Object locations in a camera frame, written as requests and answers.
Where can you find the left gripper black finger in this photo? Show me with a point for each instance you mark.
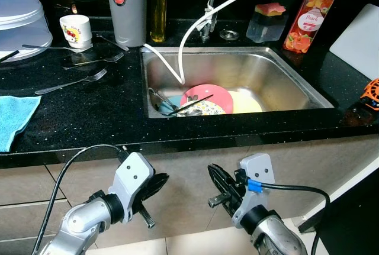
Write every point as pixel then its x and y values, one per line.
pixel 155 193
pixel 161 179

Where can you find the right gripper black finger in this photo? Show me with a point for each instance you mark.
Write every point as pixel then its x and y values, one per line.
pixel 220 177
pixel 228 194

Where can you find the black chopstick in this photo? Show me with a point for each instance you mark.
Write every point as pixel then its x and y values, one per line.
pixel 192 104
pixel 9 56

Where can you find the floral patterned plate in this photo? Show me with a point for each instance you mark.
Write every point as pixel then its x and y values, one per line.
pixel 207 110

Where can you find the teal blue plate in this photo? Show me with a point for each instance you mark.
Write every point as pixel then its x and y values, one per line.
pixel 174 102

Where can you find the pale yellow plate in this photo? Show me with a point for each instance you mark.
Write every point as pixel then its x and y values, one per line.
pixel 246 101

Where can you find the steel utensil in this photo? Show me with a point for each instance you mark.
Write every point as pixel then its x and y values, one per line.
pixel 160 98

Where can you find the pink plate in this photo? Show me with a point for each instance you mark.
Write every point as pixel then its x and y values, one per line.
pixel 213 92

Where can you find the stainless steel sink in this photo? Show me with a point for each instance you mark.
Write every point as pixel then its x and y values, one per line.
pixel 249 71

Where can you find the steel fork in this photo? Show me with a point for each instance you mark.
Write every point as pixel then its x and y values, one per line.
pixel 99 76
pixel 115 58

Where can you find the clear sponge holder dispenser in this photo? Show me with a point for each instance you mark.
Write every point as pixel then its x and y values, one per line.
pixel 266 29

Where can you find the light blue cloth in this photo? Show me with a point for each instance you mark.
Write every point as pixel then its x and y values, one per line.
pixel 15 119

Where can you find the grey thermos flask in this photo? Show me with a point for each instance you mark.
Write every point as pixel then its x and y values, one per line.
pixel 127 18

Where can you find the orange black handheld fan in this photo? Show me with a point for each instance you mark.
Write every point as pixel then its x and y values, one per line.
pixel 372 92

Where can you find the glass oil bottle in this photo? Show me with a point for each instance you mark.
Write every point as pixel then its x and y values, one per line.
pixel 157 12

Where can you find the white cartoon print mug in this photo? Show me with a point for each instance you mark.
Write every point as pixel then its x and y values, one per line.
pixel 76 30

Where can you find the pink yellow sponge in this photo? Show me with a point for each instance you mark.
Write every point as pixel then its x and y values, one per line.
pixel 270 9

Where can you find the peach dish soap bottle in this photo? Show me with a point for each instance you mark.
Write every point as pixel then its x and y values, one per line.
pixel 308 24

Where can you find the white cutting board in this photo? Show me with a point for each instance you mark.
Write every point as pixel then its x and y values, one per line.
pixel 358 45

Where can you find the clear plastic container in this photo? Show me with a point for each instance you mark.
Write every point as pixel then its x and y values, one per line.
pixel 21 18

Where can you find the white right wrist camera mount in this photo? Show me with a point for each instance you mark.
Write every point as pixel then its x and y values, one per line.
pixel 257 169

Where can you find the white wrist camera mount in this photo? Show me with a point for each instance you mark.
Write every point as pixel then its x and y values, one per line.
pixel 257 169
pixel 133 175

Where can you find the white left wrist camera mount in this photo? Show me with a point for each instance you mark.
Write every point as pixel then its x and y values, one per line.
pixel 133 175

